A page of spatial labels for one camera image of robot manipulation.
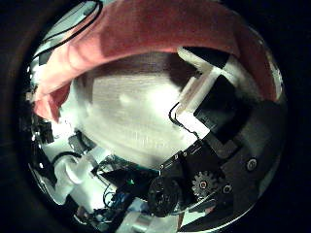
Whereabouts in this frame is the pink cloth garment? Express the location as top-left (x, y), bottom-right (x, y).
top-left (32, 0), bottom-right (284, 123)

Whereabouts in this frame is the black looped cable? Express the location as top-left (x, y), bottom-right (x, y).
top-left (42, 0), bottom-right (104, 46)

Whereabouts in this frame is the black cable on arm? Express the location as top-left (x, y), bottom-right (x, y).
top-left (51, 150), bottom-right (83, 167)

